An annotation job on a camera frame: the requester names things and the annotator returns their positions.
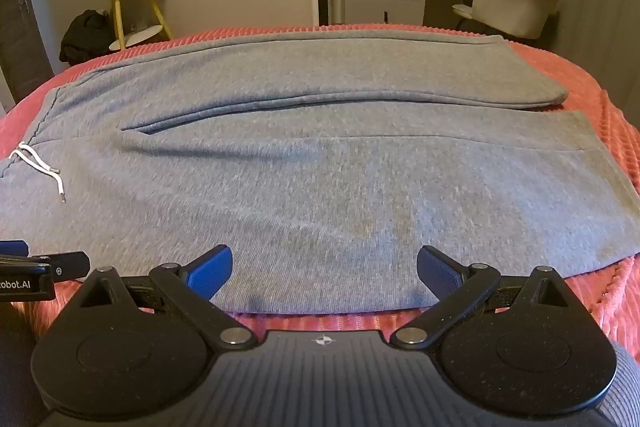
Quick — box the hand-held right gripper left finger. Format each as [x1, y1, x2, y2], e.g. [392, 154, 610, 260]
[75, 244, 256, 352]

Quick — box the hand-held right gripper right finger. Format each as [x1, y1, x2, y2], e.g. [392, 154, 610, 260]
[390, 244, 576, 352]

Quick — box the grey sweatshirt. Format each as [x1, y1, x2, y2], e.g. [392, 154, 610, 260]
[0, 28, 640, 315]

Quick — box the person's left leg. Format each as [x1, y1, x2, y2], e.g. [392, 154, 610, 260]
[0, 302, 53, 427]

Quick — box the person's leg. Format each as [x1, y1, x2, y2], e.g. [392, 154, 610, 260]
[597, 341, 640, 427]
[0, 302, 53, 427]

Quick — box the person's right leg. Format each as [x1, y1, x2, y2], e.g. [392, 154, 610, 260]
[597, 341, 640, 427]

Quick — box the black bag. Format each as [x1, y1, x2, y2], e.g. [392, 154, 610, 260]
[58, 9, 117, 64]

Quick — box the pink ribbed bedspread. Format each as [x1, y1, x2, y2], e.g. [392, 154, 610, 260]
[0, 23, 640, 360]

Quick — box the dark door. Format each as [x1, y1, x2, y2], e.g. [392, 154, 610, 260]
[0, 0, 55, 108]

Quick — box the yellow side table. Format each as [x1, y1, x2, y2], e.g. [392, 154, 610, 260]
[88, 0, 174, 52]

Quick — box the white shell chair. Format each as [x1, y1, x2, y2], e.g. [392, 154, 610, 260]
[452, 0, 564, 40]

